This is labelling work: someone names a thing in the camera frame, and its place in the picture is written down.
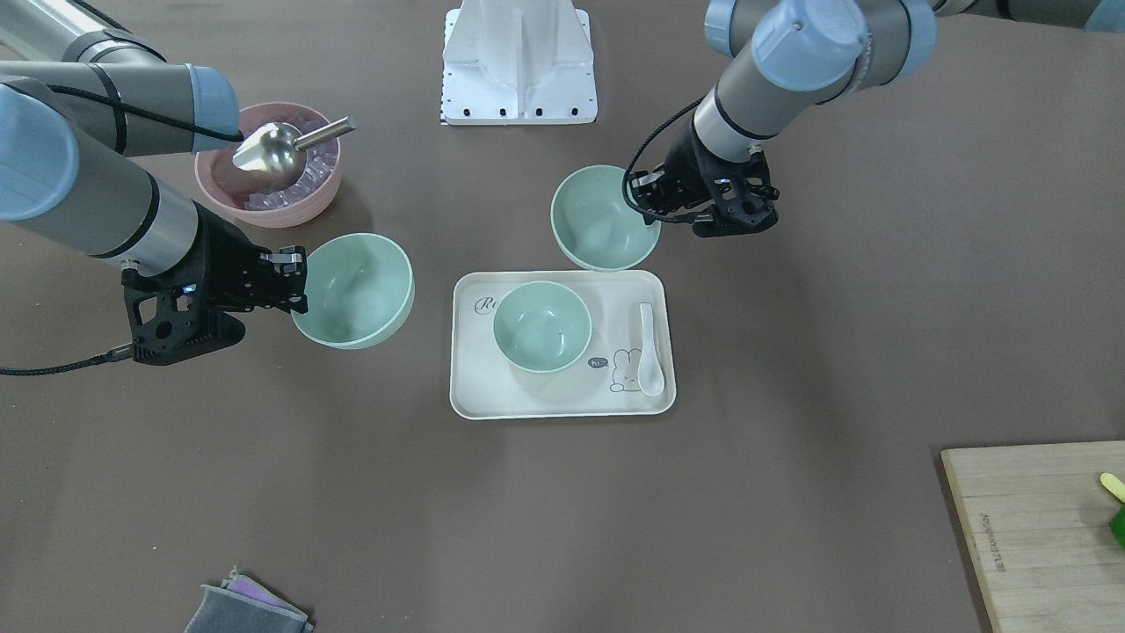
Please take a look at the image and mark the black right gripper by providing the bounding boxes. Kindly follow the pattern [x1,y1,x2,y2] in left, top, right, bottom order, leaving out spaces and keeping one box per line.
[122,204,308,367]

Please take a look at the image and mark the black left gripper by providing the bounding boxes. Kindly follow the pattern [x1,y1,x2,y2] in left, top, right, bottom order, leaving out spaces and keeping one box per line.
[622,119,780,239]

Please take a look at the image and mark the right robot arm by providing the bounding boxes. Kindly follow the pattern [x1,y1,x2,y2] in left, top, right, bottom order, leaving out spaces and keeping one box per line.
[1,1,308,373]

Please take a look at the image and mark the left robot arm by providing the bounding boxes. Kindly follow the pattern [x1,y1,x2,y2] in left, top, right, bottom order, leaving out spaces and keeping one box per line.
[621,1,1122,237]

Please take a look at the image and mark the pink bowl with ice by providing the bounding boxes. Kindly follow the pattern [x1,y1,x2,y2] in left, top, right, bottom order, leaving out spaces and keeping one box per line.
[194,103,343,229]

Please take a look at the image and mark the metal ice scoop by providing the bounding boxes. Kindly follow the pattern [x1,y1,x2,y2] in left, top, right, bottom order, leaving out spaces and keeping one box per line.
[230,117,356,193]

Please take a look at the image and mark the white ceramic spoon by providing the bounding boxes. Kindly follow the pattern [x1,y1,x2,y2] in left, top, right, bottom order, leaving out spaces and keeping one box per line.
[636,302,664,397]

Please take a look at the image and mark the green bowl on tray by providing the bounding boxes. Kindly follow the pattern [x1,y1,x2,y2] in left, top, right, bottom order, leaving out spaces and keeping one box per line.
[491,280,593,374]

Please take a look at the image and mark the cream rabbit serving tray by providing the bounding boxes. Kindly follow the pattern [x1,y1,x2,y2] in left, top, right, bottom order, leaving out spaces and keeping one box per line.
[449,269,678,421]

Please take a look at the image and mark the grey folded cloth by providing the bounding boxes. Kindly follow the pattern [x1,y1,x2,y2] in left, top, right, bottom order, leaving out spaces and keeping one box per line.
[185,568,315,632]

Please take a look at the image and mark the wooden cutting board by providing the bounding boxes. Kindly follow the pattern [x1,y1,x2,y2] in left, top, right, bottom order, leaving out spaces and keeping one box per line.
[941,440,1124,632]

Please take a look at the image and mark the green lime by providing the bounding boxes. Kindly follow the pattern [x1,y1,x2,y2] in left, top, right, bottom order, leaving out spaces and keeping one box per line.
[1109,505,1125,548]

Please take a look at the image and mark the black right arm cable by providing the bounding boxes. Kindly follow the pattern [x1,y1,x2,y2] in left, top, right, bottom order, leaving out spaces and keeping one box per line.
[0,84,248,377]

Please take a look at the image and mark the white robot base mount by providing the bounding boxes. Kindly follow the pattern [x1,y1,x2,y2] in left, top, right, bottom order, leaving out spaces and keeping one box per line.
[439,1,599,126]

